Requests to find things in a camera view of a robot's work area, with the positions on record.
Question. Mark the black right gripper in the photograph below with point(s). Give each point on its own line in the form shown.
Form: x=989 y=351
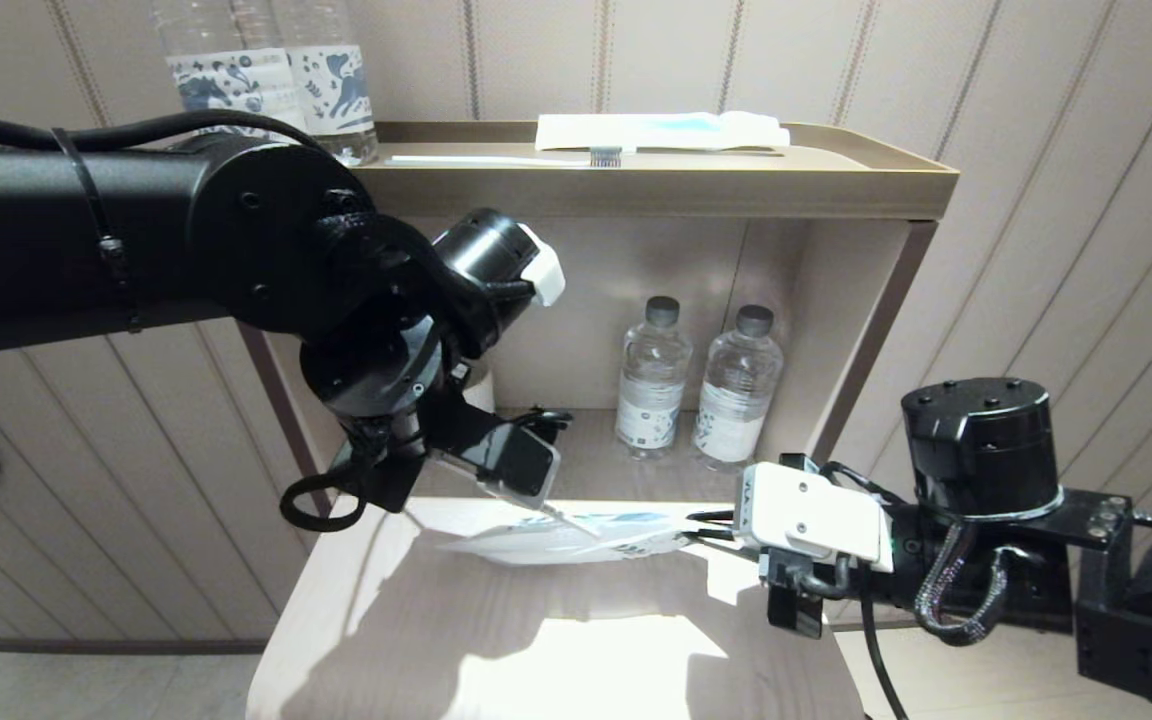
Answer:
x=796 y=610

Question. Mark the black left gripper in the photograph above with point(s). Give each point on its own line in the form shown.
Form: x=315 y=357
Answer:
x=416 y=440

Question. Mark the white floral zip pouch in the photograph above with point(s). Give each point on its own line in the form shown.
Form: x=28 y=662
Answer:
x=536 y=540

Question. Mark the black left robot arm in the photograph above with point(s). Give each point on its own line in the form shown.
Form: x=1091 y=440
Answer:
x=36 y=240

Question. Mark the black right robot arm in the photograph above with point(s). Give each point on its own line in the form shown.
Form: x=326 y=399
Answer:
x=986 y=440

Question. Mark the small clear water bottle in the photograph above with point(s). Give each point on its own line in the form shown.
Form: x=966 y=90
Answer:
x=651 y=400
x=734 y=410

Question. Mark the beige wooden shelf cabinet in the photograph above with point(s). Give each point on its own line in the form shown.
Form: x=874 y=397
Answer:
x=816 y=300

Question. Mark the white toothbrush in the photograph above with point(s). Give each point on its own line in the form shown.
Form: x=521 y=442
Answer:
x=496 y=160

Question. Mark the brown metal shelf tray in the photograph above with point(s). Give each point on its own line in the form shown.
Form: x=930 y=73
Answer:
x=636 y=192

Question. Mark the large bottle blue deer label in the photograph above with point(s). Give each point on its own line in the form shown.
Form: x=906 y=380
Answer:
x=226 y=70
x=341 y=90

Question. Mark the white wrapped blue toothbrush pack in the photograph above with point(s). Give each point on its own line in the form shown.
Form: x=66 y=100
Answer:
x=656 y=130

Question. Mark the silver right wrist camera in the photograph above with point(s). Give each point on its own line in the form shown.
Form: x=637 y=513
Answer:
x=806 y=515

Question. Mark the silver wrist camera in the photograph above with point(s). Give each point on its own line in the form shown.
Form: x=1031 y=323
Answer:
x=806 y=515
x=521 y=465

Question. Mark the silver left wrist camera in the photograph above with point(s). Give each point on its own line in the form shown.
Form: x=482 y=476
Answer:
x=521 y=465

